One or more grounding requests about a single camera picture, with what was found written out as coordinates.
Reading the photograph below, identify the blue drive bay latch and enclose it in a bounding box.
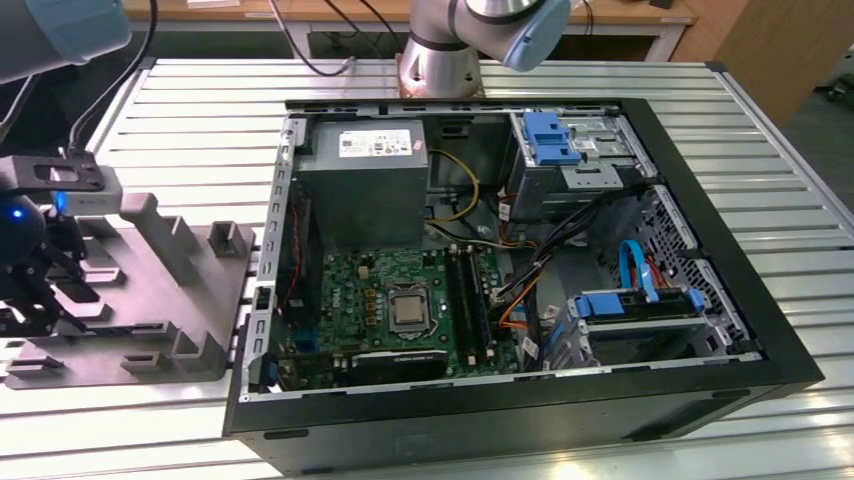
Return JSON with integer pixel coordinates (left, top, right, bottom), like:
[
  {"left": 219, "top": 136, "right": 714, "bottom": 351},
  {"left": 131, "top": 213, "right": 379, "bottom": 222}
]
[{"left": 523, "top": 112, "right": 586, "bottom": 166}]

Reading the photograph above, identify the grey parts rack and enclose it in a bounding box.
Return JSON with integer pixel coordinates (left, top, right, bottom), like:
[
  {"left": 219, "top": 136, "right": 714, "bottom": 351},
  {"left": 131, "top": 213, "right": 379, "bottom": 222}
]
[{"left": 3, "top": 192, "right": 259, "bottom": 391}]

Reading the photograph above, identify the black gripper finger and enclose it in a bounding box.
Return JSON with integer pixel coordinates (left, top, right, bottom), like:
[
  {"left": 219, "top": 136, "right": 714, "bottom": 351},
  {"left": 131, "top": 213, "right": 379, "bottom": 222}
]
[
  {"left": 0, "top": 263, "right": 90, "bottom": 341},
  {"left": 40, "top": 217, "right": 103, "bottom": 304}
]

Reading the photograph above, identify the black caster wheel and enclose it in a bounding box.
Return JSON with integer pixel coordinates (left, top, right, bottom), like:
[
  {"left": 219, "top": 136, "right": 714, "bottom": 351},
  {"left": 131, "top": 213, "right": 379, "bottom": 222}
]
[{"left": 813, "top": 74, "right": 854, "bottom": 106}]

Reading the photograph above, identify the black cable bundle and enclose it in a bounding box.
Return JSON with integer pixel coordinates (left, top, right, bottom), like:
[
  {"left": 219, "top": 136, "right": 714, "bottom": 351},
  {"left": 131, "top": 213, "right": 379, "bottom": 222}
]
[{"left": 497, "top": 182, "right": 653, "bottom": 301}]

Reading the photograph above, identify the black camera bracket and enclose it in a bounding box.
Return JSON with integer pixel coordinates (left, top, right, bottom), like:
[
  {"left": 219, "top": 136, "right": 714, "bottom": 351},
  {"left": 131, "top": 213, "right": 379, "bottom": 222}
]
[{"left": 0, "top": 154, "right": 112, "bottom": 194}]

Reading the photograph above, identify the silver drive cage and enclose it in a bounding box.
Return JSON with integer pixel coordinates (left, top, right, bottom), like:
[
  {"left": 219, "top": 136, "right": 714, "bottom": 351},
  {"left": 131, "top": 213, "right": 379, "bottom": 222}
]
[{"left": 506, "top": 109, "right": 659, "bottom": 224}]

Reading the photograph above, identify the black open PC case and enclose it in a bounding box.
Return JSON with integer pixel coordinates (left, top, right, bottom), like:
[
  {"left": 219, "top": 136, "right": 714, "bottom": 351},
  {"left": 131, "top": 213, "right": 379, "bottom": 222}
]
[{"left": 222, "top": 97, "right": 828, "bottom": 476}]

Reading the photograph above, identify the wooden cabinet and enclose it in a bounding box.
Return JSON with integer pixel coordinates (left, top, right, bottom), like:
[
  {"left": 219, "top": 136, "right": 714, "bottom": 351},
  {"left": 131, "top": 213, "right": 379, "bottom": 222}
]
[{"left": 673, "top": 0, "right": 854, "bottom": 126}]

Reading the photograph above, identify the grey power supply unit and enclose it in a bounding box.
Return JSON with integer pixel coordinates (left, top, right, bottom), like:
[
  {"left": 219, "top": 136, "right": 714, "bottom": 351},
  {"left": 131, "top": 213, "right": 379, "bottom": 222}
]
[{"left": 296, "top": 118, "right": 433, "bottom": 251}]

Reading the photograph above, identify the green motherboard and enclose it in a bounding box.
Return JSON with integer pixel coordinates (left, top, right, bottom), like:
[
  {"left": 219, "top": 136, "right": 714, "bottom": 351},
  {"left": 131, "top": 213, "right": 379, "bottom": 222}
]
[{"left": 316, "top": 244, "right": 529, "bottom": 381}]

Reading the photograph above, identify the black RAM slot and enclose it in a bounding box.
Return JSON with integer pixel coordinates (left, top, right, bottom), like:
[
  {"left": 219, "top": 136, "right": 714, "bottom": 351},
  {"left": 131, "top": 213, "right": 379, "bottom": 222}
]
[{"left": 443, "top": 243, "right": 479, "bottom": 367}]

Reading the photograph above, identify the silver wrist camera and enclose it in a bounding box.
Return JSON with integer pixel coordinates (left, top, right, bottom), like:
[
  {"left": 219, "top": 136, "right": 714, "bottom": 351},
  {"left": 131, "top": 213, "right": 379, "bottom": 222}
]
[{"left": 50, "top": 164, "right": 127, "bottom": 219}]

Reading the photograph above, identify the wooden desk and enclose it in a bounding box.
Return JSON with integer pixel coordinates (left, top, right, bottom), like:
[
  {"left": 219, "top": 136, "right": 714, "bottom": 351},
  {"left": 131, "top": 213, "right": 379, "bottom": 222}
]
[{"left": 123, "top": 0, "right": 699, "bottom": 64}]

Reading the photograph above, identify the hard disk in blue carrier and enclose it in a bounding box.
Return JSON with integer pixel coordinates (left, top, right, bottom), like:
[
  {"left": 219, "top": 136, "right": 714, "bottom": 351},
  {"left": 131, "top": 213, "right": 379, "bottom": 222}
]
[{"left": 570, "top": 288, "right": 707, "bottom": 325}]

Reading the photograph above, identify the CPU socket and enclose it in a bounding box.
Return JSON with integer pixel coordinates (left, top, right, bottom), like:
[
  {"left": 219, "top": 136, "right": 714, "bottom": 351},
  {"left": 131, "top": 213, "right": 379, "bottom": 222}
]
[{"left": 382, "top": 281, "right": 441, "bottom": 338}]

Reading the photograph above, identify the grey disk bay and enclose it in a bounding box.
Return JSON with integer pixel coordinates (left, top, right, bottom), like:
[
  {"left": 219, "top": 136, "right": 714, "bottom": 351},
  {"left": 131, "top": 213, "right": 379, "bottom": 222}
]
[{"left": 546, "top": 319, "right": 742, "bottom": 371}]

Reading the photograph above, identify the yellow wire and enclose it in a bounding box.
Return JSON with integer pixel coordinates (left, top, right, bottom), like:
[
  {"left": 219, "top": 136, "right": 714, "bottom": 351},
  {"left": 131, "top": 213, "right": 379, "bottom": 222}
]
[{"left": 426, "top": 148, "right": 482, "bottom": 224}]

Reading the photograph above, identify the orange wire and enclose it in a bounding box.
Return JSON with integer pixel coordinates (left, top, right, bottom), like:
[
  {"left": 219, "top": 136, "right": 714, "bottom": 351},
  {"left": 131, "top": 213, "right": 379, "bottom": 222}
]
[{"left": 497, "top": 284, "right": 535, "bottom": 331}]

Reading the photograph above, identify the silver CPU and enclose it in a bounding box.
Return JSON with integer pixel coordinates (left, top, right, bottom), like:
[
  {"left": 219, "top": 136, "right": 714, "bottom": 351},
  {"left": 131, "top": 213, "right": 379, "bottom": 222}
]
[{"left": 389, "top": 293, "right": 429, "bottom": 324}]

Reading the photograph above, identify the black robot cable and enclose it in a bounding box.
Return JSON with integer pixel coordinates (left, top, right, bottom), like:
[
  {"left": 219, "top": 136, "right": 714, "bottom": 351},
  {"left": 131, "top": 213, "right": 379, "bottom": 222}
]
[
  {"left": 63, "top": 0, "right": 162, "bottom": 159},
  {"left": 270, "top": 0, "right": 359, "bottom": 77}
]

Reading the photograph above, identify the blue flat data wire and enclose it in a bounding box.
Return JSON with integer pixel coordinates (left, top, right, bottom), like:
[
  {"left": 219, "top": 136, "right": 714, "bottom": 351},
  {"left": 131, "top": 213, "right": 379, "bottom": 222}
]
[{"left": 618, "top": 239, "right": 662, "bottom": 304}]

